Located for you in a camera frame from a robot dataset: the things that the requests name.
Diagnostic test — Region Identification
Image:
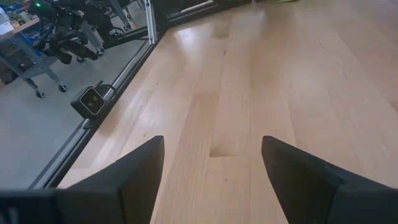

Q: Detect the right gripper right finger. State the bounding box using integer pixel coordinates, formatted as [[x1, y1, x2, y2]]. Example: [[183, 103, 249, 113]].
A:
[[261, 135, 398, 224]]

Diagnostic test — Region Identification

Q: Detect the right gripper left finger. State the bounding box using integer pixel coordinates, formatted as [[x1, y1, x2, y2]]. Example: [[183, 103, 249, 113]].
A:
[[57, 135, 165, 224]]

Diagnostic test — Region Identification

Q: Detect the grey wheeled cart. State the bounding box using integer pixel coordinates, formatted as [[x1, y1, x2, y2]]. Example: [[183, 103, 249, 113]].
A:
[[0, 17, 68, 100]]

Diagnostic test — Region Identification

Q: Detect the black table-level camera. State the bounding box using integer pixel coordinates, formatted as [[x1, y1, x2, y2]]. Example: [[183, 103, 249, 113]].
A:
[[70, 83, 116, 120]]

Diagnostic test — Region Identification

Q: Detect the white box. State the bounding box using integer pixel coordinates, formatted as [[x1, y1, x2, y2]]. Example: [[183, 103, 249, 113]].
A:
[[0, 7, 16, 35]]

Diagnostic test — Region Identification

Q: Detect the silver frame post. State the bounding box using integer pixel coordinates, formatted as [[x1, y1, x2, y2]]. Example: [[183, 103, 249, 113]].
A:
[[144, 0, 158, 46]]

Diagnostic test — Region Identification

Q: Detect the black camera cable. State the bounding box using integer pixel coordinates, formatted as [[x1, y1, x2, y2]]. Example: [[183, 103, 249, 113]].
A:
[[95, 80, 118, 94]]

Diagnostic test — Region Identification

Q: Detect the aluminium table edge rail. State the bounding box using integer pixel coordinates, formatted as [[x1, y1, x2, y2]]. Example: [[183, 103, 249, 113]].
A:
[[29, 29, 166, 190]]

